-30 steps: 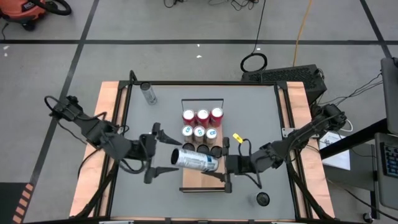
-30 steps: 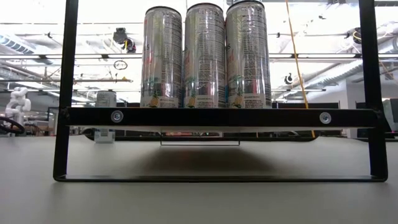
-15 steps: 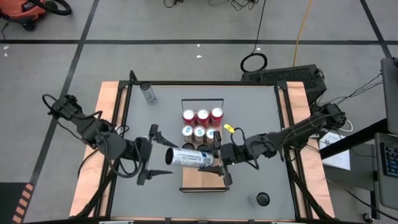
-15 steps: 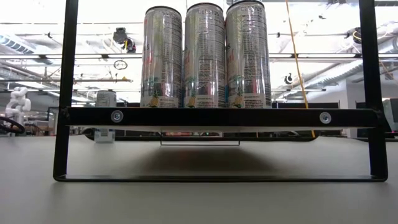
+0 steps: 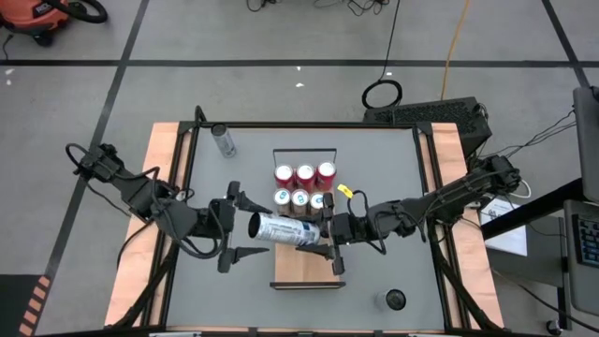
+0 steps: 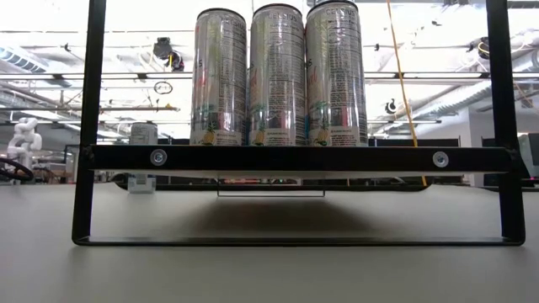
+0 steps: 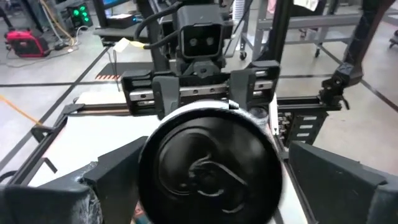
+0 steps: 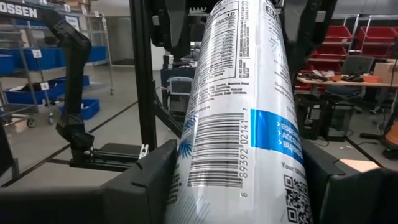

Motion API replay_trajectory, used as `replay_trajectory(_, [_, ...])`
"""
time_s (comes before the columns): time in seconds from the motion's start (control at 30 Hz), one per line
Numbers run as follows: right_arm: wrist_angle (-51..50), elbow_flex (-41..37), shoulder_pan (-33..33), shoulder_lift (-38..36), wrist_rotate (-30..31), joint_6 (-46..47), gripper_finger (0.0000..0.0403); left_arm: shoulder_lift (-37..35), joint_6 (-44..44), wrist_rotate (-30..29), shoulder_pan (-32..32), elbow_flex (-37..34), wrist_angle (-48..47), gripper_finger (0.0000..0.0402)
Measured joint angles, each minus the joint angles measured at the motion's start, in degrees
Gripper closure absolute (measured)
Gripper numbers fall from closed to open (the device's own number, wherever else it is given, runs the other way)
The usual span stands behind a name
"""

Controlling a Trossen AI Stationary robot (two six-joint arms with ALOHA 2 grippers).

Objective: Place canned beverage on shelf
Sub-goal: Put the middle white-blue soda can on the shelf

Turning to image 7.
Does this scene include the black box green lights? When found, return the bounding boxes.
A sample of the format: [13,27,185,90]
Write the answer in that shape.
[66,2,94,29]

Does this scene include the white Celsius can blue print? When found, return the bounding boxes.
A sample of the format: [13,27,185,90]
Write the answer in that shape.
[137,99,284,224]

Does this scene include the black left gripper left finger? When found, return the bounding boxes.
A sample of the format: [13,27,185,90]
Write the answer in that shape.
[0,136,149,224]

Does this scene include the grey metal cart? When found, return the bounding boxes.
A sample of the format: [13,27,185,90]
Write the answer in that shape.
[241,0,364,62]

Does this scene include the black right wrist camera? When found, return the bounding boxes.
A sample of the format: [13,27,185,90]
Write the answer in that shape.
[172,4,225,62]

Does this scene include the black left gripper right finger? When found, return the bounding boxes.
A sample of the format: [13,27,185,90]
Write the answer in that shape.
[287,141,398,224]

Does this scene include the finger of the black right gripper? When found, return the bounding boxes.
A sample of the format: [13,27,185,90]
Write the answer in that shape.
[229,68,257,111]
[152,75,181,121]

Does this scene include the black orange striped floor mat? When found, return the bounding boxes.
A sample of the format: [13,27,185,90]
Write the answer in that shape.
[95,61,156,82]

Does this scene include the red portable device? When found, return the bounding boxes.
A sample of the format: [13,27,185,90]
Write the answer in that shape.
[4,29,51,59]

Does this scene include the yellow tag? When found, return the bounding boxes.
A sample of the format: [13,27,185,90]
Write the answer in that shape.
[113,37,146,53]

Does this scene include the yellow cable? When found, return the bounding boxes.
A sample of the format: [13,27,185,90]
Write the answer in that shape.
[0,95,43,127]

